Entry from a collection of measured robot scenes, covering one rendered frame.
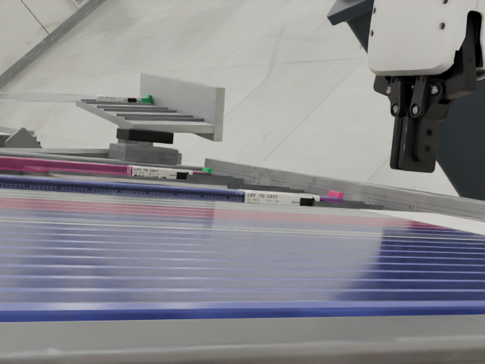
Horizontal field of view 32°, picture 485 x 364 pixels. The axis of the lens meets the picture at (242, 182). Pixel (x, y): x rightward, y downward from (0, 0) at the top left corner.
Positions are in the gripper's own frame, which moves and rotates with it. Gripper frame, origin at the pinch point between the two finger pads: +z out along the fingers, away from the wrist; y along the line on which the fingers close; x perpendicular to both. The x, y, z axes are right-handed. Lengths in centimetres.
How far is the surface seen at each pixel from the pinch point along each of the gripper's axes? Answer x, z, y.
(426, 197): 3.4, 3.5, -5.9
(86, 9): -200, -110, 770
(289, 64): -130, -31, 243
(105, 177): 17.3, 5.5, 20.7
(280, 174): 3.4, 3.7, 13.8
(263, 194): 13.2, 4.5, -0.8
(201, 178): 7.9, 5.0, 20.6
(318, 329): 32.3, 4.2, -37.2
